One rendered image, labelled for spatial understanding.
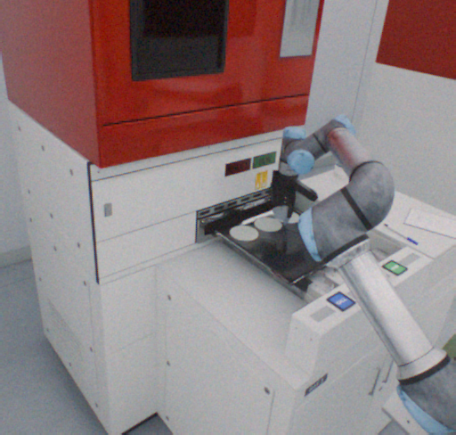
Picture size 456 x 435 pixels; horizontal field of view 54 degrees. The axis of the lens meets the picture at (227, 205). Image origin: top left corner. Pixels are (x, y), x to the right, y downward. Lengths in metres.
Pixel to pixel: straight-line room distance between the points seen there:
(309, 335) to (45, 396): 1.42
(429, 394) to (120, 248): 0.90
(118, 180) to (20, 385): 1.30
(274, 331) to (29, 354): 1.46
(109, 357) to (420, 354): 1.02
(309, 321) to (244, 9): 0.86
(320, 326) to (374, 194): 0.35
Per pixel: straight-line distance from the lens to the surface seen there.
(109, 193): 1.29
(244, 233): 1.55
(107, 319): 1.53
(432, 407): 1.03
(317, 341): 1.12
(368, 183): 1.02
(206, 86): 1.30
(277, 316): 1.34
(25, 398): 2.28
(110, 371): 1.70
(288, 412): 1.24
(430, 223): 1.72
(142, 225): 1.40
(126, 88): 1.16
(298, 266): 1.42
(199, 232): 1.54
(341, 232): 1.00
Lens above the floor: 1.70
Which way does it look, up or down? 28 degrees down
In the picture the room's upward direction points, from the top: 5 degrees clockwise
